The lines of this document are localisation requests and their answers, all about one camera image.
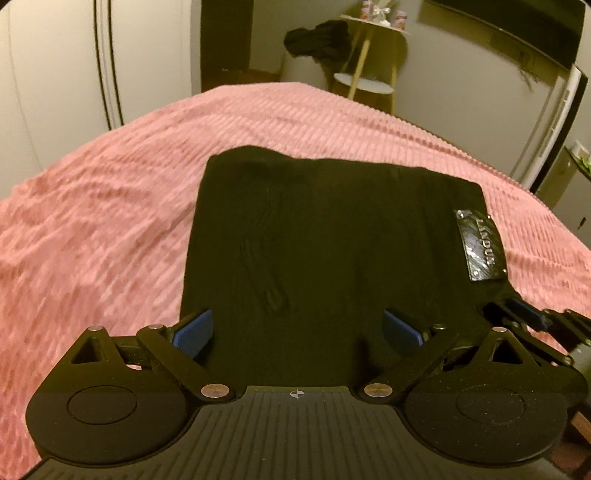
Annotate white wardrobe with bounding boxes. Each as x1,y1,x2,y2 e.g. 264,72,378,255
0,0,205,197

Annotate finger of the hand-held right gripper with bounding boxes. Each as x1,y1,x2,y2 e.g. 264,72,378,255
519,339,583,370
480,298,591,346

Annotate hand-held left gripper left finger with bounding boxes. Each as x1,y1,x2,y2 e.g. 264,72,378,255
69,308,235,408

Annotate pink ribbed blanket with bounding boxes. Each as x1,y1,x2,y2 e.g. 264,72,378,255
0,82,591,476

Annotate white pillar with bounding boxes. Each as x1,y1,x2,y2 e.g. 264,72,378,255
521,64,588,195

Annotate black pants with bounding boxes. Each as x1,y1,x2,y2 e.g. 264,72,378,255
178,145,522,394

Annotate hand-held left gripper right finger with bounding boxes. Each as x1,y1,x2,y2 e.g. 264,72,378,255
362,308,537,408

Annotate dark cloth pile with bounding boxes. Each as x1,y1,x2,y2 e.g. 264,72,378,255
283,20,355,89

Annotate yellow side table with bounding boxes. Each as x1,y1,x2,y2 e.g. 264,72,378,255
331,14,411,115

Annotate dark shelf with green items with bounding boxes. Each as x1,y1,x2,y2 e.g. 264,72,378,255
564,141,591,182

